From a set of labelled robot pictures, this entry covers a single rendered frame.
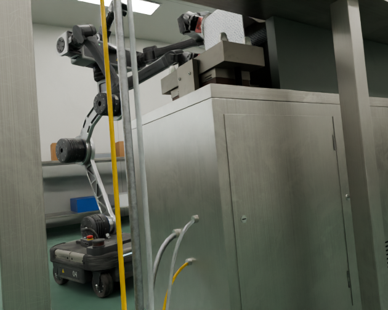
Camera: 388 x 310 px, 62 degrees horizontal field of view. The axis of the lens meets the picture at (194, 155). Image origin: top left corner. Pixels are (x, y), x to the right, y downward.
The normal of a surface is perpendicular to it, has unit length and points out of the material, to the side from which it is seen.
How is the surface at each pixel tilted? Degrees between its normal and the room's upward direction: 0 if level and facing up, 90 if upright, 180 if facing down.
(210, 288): 90
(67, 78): 90
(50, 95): 90
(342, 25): 90
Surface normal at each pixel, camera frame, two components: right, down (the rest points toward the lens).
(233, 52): 0.53, -0.08
